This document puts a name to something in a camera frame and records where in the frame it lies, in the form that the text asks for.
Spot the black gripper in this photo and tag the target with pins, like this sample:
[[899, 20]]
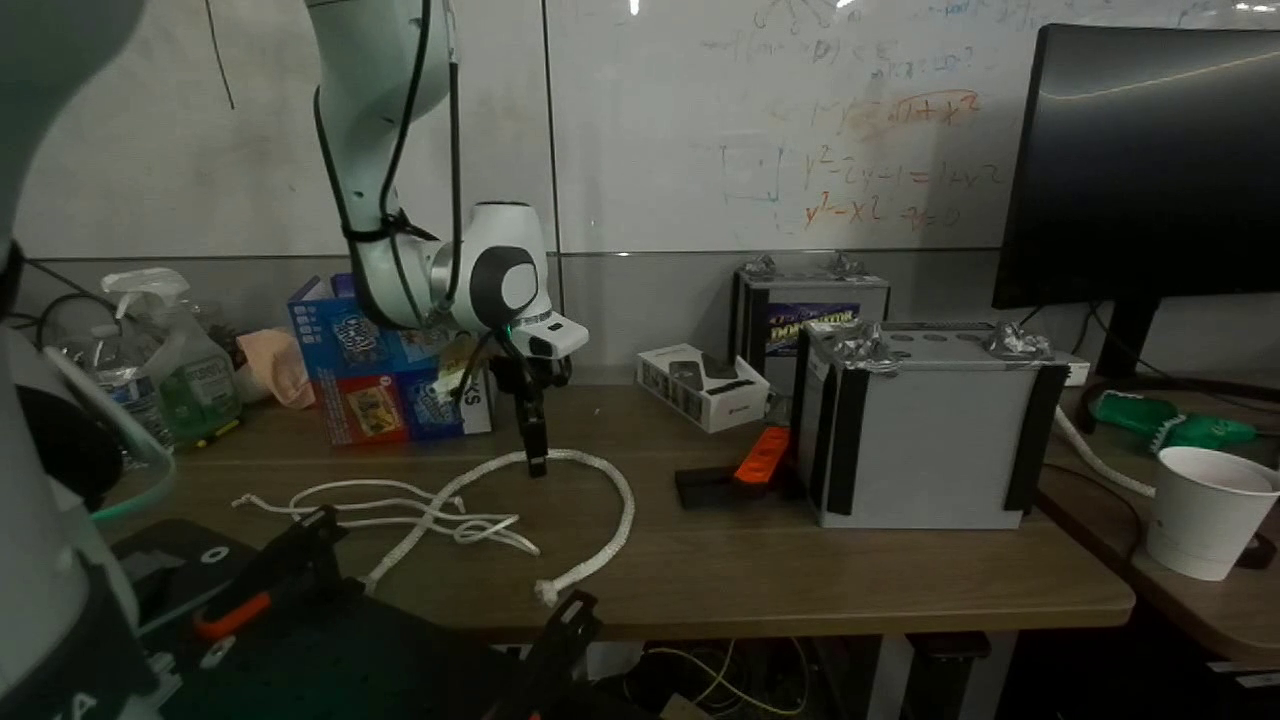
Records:
[[532, 369]]

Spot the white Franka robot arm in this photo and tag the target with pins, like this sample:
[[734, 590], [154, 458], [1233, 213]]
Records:
[[367, 123]]

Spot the blue cardboard snack box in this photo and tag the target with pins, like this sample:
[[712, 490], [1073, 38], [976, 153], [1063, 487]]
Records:
[[363, 385]]

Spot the small white device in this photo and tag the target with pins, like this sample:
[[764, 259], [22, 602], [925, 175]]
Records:
[[707, 393]]

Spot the orange and black hand tool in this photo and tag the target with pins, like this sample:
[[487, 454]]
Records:
[[762, 462]]

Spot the beige rubber object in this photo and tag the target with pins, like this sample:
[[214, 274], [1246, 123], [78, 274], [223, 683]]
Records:
[[277, 366]]

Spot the small silver metal case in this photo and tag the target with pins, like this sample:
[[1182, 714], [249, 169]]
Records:
[[787, 314]]

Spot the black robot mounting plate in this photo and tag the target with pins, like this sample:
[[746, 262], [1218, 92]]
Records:
[[345, 664]]

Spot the clear plastic bottle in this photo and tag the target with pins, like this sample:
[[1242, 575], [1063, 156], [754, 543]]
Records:
[[164, 366]]

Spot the large silver metal case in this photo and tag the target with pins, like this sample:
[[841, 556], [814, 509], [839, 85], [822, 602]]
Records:
[[935, 442]]

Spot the clear plastic container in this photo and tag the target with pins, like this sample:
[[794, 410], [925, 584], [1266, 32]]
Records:
[[143, 487]]

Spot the grey table leg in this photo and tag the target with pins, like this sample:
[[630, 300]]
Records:
[[935, 683]]

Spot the white power adapter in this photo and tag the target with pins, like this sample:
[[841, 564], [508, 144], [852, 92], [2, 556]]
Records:
[[1073, 373]]

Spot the green plastic object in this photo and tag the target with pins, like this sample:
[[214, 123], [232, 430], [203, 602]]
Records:
[[1186, 424]]

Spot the black computer monitor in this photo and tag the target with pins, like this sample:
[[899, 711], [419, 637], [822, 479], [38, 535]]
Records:
[[1145, 161]]

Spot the white paper cup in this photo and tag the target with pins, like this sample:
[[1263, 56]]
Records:
[[1207, 514]]

